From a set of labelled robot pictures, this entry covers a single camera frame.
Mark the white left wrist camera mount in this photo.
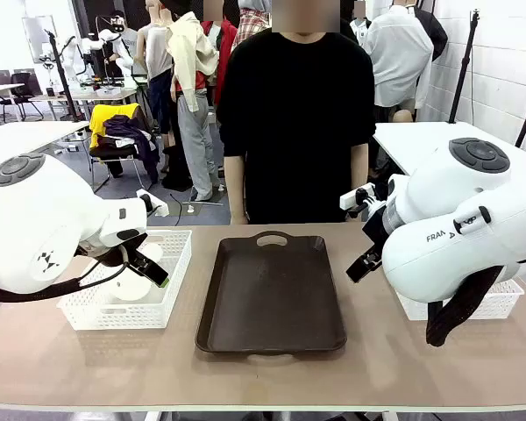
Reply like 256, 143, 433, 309
135, 189, 170, 218

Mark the mannequin with red jacket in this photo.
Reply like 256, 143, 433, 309
200, 0, 238, 106

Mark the right arm black cable sleeve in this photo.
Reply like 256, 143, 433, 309
425, 265, 505, 347

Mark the person in black sweater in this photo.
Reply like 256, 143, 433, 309
217, 0, 377, 225

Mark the small white desk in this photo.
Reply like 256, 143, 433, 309
0, 82, 25, 128

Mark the mannequin with plaid shirt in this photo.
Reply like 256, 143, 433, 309
231, 0, 274, 54

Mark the grey floor base plate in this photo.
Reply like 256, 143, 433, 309
169, 199, 203, 217

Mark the yellow garment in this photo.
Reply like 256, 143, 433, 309
89, 103, 141, 150

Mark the white perforated plastic basket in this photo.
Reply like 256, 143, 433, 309
394, 278, 526, 322
55, 229, 193, 331

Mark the dark brown plastic tray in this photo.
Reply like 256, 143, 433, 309
195, 231, 348, 357

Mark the dark purple garment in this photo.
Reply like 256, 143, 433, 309
103, 114, 161, 185

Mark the mannequin with white tank top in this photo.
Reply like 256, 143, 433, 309
134, 0, 179, 150

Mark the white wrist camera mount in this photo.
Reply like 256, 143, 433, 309
339, 182, 380, 218
135, 189, 170, 218

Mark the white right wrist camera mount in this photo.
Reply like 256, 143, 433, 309
339, 182, 380, 218

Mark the person's left forearm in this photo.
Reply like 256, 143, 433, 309
349, 143, 370, 194

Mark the translucent white conical flask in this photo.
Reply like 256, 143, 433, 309
108, 242, 167, 304

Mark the grey framed display board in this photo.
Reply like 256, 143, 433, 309
21, 15, 58, 65

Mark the mannequin with cream jacket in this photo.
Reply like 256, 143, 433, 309
165, 0, 223, 203

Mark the white humanoid robot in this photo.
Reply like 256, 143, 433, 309
94, 11, 138, 82

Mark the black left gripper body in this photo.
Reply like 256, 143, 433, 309
75, 231, 150, 268

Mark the black tripod stand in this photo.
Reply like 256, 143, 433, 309
43, 28, 88, 123
448, 7, 483, 125

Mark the wide white table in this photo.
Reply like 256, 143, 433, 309
372, 121, 526, 176

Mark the black metal chair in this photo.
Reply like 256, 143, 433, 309
89, 144, 159, 189

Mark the black office chair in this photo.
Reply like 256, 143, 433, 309
0, 69, 14, 119
11, 72, 45, 122

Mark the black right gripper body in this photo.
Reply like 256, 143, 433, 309
361, 209, 394, 258

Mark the person's right forearm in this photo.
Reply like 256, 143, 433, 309
223, 153, 250, 217

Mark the long white table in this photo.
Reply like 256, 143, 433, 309
0, 120, 91, 176

